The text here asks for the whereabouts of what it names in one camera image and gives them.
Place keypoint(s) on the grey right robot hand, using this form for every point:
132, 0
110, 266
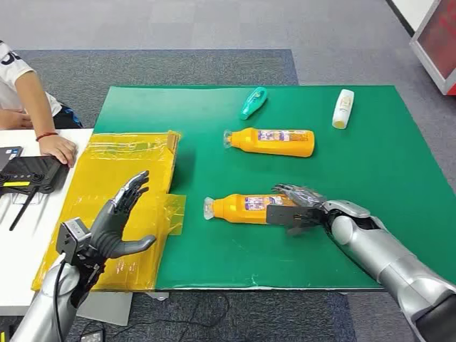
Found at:
309, 198

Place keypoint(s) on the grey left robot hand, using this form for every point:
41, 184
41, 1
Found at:
106, 226

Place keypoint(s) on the orange bottle with clear cap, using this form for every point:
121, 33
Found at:
231, 207
274, 144

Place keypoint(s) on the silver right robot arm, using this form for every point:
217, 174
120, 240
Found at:
392, 264

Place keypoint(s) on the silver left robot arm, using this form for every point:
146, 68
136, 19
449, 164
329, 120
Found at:
42, 311

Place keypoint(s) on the white plastic bottle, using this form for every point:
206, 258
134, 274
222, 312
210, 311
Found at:
343, 108

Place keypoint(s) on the teal plastic bottle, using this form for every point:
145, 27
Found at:
252, 103

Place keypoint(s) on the yellow plastic sheet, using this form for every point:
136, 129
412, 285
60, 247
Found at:
106, 179

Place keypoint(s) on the green table mat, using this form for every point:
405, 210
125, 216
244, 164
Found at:
356, 189

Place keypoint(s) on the grey flat panel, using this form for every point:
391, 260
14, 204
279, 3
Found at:
106, 309

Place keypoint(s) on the person's hand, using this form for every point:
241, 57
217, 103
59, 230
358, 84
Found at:
59, 148

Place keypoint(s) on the black power adapter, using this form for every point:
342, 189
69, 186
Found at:
92, 336

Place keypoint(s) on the black router with antenna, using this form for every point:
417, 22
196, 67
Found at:
32, 172

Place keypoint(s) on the dark laptop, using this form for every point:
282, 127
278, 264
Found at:
9, 155

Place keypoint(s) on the red and white cabinet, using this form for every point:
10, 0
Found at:
439, 42

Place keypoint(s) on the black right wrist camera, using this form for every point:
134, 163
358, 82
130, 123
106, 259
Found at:
279, 215

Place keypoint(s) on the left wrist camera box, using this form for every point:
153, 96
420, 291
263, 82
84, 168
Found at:
72, 236

